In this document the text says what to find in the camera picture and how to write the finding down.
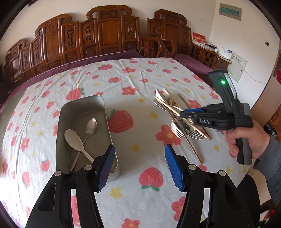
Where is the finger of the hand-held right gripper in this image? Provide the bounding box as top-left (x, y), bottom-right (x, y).
top-left (179, 111), bottom-right (211, 120)
top-left (184, 105), bottom-right (223, 113)

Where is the person's black clothing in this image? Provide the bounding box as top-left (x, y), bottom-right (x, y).
top-left (236, 174), bottom-right (281, 228)

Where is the long carved wooden sofa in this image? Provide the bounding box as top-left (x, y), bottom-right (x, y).
top-left (3, 5), bottom-right (163, 84)

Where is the person's right forearm grey sleeve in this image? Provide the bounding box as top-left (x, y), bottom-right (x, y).
top-left (252, 136), bottom-right (281, 206)

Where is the short purple sofa cushion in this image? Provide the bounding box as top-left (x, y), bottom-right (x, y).
top-left (173, 54), bottom-right (214, 73)

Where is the metal fork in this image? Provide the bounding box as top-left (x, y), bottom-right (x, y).
top-left (184, 128), bottom-right (204, 141)

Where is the white wall distribution box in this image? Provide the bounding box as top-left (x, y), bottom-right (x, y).
top-left (227, 51), bottom-right (248, 82)

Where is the short carved wooden sofa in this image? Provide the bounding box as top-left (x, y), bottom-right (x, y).
top-left (147, 9), bottom-right (220, 71)

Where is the red card box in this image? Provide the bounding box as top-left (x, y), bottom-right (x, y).
top-left (192, 32), bottom-right (206, 45)

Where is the wooden side table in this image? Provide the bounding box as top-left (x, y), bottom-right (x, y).
top-left (216, 55), bottom-right (232, 71)

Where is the dark brown chopstick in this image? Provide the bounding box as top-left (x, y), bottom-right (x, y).
top-left (178, 94), bottom-right (211, 141)
top-left (182, 133), bottom-right (202, 165)

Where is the grey metal tray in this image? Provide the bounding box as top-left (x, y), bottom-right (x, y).
top-left (55, 95), bottom-right (121, 182)

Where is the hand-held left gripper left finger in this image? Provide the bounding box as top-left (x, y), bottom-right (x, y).
top-left (25, 145), bottom-right (116, 228)

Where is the grey wall breaker panel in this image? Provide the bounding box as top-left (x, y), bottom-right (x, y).
top-left (219, 3), bottom-right (242, 22)

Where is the person's right hand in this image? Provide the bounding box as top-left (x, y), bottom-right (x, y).
top-left (226, 127), bottom-right (271, 159)

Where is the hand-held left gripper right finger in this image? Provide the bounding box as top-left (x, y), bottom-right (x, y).
top-left (164, 143), bottom-right (257, 228)

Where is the long purple sofa cushion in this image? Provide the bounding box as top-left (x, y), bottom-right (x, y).
top-left (0, 49), bottom-right (144, 103)

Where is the light wooden chopstick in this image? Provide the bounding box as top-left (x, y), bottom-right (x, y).
top-left (154, 96), bottom-right (207, 139)

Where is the white box with blue label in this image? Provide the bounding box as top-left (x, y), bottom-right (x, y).
top-left (218, 46), bottom-right (233, 61)

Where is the white plastic fork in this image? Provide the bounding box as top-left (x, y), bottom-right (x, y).
top-left (170, 119), bottom-right (184, 139)

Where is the strawberry flower printed tablecloth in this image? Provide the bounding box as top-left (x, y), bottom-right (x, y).
top-left (0, 57), bottom-right (251, 228)

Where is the metal spoon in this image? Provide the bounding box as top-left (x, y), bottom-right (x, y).
top-left (153, 100), bottom-right (174, 119)
top-left (68, 118), bottom-right (97, 172)

